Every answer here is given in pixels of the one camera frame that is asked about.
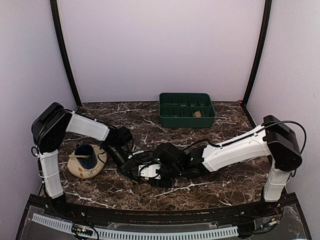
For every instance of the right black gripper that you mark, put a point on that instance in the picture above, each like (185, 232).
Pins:
(165, 184)

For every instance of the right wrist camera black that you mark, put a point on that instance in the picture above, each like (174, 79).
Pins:
(168, 156)

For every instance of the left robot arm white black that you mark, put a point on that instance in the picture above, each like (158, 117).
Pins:
(49, 130)

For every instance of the cream plate with leaf pattern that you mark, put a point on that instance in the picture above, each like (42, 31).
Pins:
(78, 171)

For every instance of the black frame post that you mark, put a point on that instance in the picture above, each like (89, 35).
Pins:
(258, 52)
(63, 52)

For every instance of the left black frame post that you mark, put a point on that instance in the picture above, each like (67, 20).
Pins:
(63, 52)

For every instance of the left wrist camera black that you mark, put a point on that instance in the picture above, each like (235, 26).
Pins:
(124, 136)

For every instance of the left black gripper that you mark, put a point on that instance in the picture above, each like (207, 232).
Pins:
(128, 165)

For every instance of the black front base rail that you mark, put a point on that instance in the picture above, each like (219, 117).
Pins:
(287, 210)

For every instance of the tan brown sock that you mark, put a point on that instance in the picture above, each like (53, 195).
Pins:
(197, 114)

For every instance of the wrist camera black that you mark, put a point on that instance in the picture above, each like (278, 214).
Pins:
(168, 156)
(124, 136)

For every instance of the white slotted cable duct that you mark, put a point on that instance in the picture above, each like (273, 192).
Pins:
(122, 231)

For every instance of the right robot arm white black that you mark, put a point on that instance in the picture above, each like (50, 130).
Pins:
(272, 138)

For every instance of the green divided plastic tray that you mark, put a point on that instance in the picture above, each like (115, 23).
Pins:
(176, 110)

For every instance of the dark blue ceramic cup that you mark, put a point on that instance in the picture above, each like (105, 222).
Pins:
(86, 156)

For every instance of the right black frame post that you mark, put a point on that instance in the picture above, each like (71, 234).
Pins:
(258, 52)

